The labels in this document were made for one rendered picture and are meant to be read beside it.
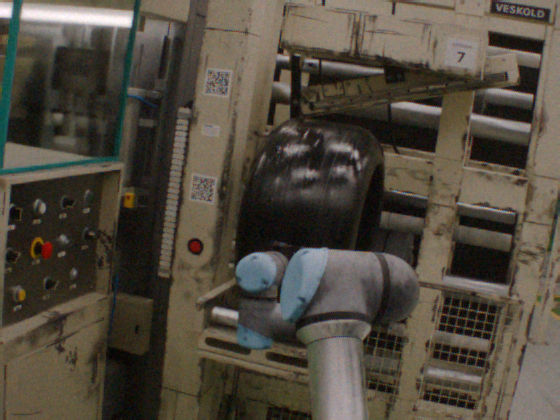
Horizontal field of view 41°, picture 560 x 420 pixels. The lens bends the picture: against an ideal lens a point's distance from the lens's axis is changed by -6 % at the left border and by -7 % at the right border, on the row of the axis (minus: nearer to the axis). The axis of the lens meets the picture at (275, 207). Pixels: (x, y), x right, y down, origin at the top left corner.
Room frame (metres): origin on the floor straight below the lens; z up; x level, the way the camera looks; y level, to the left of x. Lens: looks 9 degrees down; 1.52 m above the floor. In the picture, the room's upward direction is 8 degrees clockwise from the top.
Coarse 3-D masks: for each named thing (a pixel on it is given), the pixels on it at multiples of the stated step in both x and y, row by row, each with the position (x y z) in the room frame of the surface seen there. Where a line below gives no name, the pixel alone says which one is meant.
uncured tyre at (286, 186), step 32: (288, 128) 2.00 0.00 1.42; (320, 128) 2.01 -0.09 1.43; (352, 128) 2.03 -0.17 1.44; (256, 160) 1.95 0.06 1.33; (288, 160) 1.91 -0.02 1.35; (320, 160) 1.90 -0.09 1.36; (352, 160) 1.90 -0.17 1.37; (384, 160) 2.17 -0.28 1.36; (256, 192) 1.88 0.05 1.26; (288, 192) 1.86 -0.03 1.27; (320, 192) 1.84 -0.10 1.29; (352, 192) 1.86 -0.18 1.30; (256, 224) 1.86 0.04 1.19; (288, 224) 1.84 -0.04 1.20; (320, 224) 1.82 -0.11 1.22; (352, 224) 1.84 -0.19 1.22
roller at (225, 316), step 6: (216, 312) 2.00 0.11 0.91; (222, 312) 2.00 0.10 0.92; (228, 312) 2.00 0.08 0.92; (234, 312) 2.00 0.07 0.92; (210, 318) 2.01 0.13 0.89; (216, 318) 2.00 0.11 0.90; (222, 318) 1.99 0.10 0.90; (228, 318) 1.99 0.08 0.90; (234, 318) 1.98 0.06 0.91; (222, 324) 2.00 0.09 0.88; (228, 324) 1.99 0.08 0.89; (234, 324) 1.98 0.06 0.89; (300, 342) 1.95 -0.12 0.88
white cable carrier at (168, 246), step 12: (180, 108) 2.14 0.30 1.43; (180, 120) 2.14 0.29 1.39; (180, 132) 2.14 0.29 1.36; (180, 144) 2.13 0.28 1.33; (180, 156) 2.13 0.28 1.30; (180, 168) 2.13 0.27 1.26; (180, 180) 2.13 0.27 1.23; (168, 192) 2.14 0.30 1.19; (180, 192) 2.15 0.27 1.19; (168, 216) 2.14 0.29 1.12; (168, 228) 2.14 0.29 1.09; (168, 240) 2.13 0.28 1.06; (168, 252) 2.13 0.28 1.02; (168, 264) 2.13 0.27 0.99; (168, 276) 2.13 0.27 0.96
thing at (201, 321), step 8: (232, 280) 2.23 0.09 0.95; (216, 288) 2.11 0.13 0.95; (224, 288) 2.12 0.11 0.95; (232, 288) 2.18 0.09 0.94; (200, 296) 2.00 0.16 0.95; (208, 296) 2.01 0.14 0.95; (216, 296) 2.05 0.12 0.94; (224, 296) 2.11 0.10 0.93; (232, 296) 2.18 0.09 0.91; (200, 304) 1.97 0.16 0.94; (208, 304) 1.99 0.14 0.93; (216, 304) 2.05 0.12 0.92; (224, 304) 2.12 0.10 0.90; (232, 304) 2.19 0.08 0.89; (200, 312) 1.97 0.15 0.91; (208, 312) 2.00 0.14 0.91; (200, 320) 1.97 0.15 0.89; (208, 320) 2.00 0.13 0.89; (200, 328) 1.97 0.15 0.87
